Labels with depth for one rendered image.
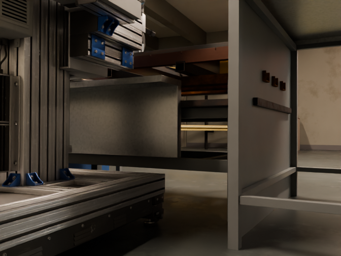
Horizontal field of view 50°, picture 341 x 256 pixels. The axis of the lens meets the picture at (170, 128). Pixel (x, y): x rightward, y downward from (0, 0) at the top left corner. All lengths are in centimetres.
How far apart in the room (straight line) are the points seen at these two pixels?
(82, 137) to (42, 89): 67
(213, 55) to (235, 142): 57
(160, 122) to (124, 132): 23
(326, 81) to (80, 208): 886
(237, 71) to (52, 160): 80
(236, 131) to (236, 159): 10
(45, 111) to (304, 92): 861
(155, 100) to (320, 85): 810
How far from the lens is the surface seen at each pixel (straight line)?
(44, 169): 150
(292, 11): 207
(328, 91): 970
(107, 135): 199
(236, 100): 134
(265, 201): 134
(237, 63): 136
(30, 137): 145
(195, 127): 849
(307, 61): 983
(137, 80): 170
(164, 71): 239
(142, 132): 186
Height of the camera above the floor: 43
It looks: 1 degrees up
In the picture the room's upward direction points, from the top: straight up
